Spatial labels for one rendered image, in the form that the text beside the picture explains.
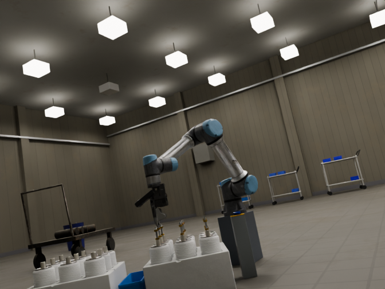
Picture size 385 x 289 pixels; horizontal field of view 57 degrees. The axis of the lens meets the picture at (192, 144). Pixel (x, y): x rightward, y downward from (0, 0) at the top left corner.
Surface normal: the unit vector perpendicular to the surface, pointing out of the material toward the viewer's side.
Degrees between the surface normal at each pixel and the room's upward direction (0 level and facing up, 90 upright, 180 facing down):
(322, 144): 90
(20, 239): 90
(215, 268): 90
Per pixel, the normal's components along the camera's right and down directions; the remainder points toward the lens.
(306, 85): -0.49, -0.06
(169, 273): -0.02, -0.17
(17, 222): 0.85, -0.25
